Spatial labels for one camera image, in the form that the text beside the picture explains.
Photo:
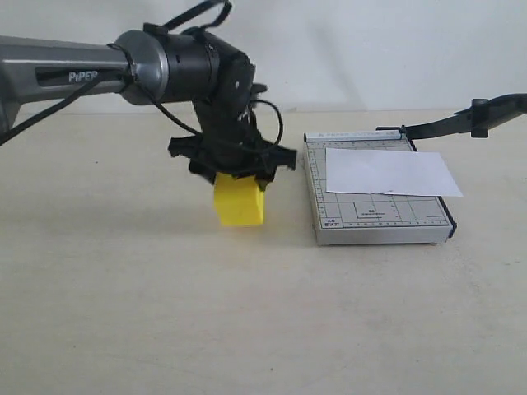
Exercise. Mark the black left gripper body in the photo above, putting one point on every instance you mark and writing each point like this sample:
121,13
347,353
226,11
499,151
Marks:
239,157

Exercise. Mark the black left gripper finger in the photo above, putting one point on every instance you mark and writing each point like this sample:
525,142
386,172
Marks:
206,172
264,178

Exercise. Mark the yellow foam cube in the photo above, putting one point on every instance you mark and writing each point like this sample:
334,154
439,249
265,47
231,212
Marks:
238,201

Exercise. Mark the black cutter blade arm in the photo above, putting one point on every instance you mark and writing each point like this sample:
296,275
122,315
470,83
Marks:
477,120

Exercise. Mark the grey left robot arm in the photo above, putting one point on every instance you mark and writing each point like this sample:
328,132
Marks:
39,77

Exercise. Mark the white paper sheet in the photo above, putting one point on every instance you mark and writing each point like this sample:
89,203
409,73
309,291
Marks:
411,173

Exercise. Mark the grey paper cutter base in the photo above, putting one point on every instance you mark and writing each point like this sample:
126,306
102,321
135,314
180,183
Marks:
354,219

